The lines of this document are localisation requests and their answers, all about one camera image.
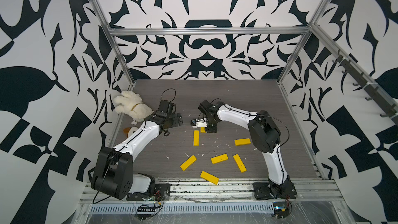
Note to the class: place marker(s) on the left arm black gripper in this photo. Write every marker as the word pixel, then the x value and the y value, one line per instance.
pixel 176 119

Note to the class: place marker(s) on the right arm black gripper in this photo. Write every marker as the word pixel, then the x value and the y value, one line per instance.
pixel 210 129

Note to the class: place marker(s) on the yellow block vertical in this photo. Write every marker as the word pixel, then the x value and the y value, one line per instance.
pixel 241 142
pixel 190 161
pixel 196 138

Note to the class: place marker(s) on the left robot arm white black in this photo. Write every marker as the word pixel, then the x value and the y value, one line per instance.
pixel 114 170

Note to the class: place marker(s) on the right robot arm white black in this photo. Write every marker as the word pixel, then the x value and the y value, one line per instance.
pixel 265 136

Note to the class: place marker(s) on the white plush teddy bear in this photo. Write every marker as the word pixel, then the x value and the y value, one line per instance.
pixel 131 104

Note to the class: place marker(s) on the small brown white plush toy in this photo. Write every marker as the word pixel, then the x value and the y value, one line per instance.
pixel 129 131

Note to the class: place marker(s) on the yellow block front edge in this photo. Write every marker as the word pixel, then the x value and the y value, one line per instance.
pixel 209 177

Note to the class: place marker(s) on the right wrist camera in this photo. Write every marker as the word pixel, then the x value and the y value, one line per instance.
pixel 198 123

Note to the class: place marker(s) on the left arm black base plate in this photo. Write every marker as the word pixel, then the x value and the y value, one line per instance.
pixel 155 192

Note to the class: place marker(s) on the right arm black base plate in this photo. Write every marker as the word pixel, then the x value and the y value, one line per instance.
pixel 271 190

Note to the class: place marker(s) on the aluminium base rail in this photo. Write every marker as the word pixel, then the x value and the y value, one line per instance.
pixel 235 189

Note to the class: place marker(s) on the black coat hook rail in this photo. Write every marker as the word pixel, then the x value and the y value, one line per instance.
pixel 364 81

